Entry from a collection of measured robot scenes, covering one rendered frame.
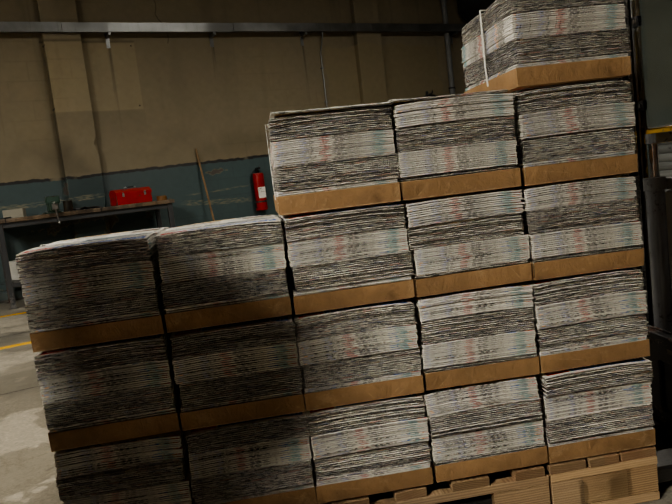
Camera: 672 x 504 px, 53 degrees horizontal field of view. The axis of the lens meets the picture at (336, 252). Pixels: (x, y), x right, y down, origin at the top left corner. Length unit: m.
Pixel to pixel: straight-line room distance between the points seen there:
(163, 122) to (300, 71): 1.99
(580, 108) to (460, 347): 0.63
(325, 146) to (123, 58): 7.05
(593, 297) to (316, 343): 0.69
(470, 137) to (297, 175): 0.41
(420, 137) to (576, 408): 0.77
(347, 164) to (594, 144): 0.60
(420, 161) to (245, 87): 7.37
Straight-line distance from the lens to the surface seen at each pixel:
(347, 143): 1.56
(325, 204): 1.54
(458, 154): 1.60
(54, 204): 7.19
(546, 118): 1.68
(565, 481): 1.86
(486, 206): 1.62
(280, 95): 9.04
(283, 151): 1.55
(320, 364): 1.59
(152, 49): 8.62
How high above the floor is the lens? 0.90
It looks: 6 degrees down
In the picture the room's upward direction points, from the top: 7 degrees counter-clockwise
